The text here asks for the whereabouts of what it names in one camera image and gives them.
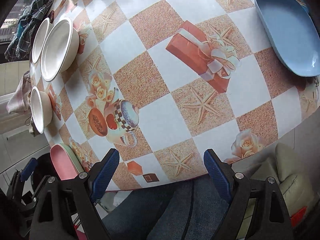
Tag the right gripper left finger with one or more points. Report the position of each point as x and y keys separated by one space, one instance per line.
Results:
x=60 y=199

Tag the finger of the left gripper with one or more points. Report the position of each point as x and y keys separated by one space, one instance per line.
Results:
x=28 y=169

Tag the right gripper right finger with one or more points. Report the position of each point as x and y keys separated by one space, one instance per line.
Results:
x=270 y=219

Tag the pink square plate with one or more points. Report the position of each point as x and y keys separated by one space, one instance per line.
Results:
x=62 y=163

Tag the large white foam bowl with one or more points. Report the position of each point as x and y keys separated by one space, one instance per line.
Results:
x=59 y=50

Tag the blue square plate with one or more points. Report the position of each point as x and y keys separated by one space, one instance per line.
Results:
x=292 y=35

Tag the green cushion chair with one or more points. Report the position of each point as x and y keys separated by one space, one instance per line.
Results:
x=286 y=168

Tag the green square plate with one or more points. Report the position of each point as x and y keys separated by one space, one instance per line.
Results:
x=73 y=158

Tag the small white foam bowl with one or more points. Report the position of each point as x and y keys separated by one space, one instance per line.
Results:
x=41 y=109

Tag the pink beige cloth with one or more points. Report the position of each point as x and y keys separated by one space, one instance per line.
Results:
x=19 y=101

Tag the plaid dark cloth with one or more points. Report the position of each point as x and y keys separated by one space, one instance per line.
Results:
x=28 y=24

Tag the patterned vinyl tablecloth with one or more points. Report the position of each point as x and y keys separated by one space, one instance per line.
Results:
x=164 y=80

